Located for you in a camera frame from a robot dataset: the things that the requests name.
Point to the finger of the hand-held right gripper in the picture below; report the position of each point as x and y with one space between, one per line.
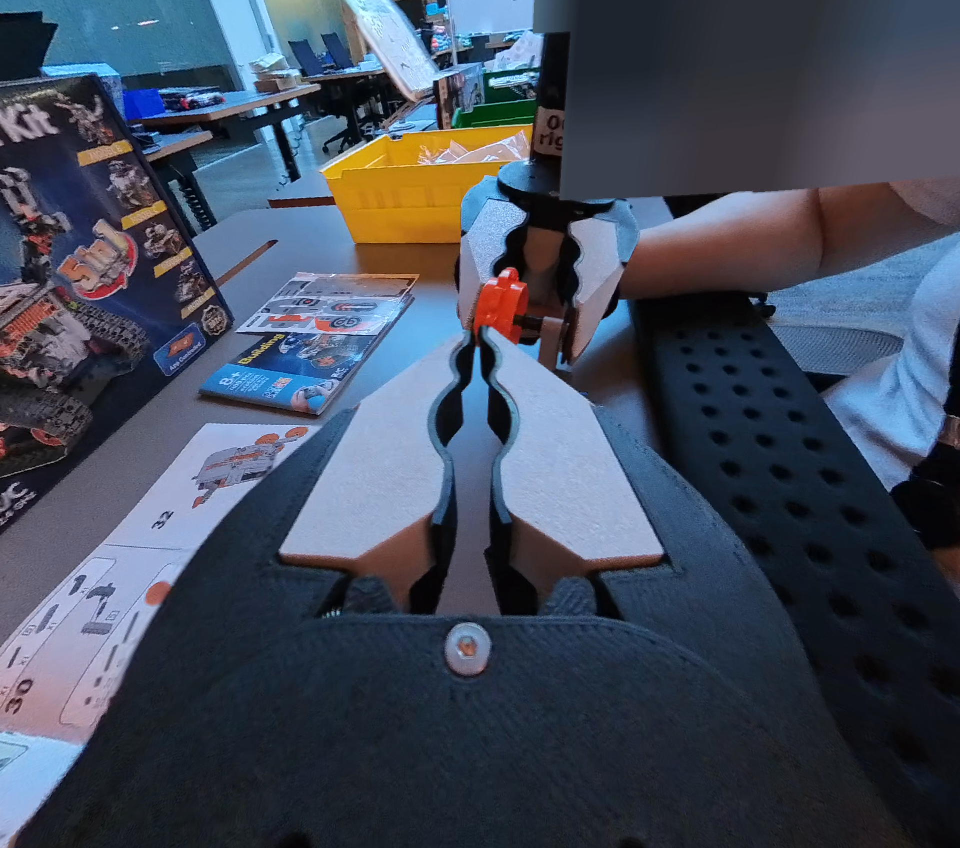
600 263
484 241

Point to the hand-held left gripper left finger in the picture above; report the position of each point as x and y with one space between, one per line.
375 473

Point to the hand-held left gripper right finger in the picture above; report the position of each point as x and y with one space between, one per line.
577 481

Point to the orange toy wheel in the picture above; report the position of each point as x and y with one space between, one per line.
499 304

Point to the person's right forearm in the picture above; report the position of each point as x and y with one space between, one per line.
735 241

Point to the wooden top desk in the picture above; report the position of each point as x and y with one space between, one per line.
176 143
262 98

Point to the clear plastic parts bag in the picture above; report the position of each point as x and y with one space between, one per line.
480 151

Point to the green plastic bin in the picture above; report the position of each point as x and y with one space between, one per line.
495 113

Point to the yellow plastic bin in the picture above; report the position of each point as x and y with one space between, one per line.
405 203

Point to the dark toy box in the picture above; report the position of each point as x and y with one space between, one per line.
457 95

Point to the blue instruction booklet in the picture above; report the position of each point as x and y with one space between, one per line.
262 383

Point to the sticker sheet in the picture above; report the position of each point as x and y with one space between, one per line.
330 304

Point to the black office chair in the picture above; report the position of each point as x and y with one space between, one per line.
349 128

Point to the leaning white panel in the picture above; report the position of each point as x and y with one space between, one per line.
390 42

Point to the open assembly manual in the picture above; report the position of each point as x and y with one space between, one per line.
150 511

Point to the grey mesh chair seat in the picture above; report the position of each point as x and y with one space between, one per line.
840 349

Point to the stacked cardboard boxes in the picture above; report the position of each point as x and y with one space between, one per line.
270 72

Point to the person's white shirt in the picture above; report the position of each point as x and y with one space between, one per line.
900 376

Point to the toy robot kit box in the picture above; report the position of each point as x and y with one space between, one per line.
97 263

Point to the blue storage box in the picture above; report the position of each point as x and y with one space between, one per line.
142 104

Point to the black monitor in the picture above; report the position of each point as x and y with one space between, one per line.
26 46

